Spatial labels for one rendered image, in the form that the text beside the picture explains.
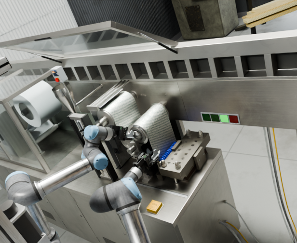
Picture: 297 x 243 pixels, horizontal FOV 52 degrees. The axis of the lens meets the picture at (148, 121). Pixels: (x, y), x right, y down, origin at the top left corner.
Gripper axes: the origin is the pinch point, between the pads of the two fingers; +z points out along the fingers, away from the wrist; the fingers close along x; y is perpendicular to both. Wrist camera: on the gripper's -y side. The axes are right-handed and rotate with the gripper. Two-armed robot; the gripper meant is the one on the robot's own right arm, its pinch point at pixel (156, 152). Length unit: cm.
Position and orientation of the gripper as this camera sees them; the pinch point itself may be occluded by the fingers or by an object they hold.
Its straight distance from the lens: 194.6
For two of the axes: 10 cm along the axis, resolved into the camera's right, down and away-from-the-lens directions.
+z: 5.5, -5.6, 6.2
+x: -7.8, -0.7, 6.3
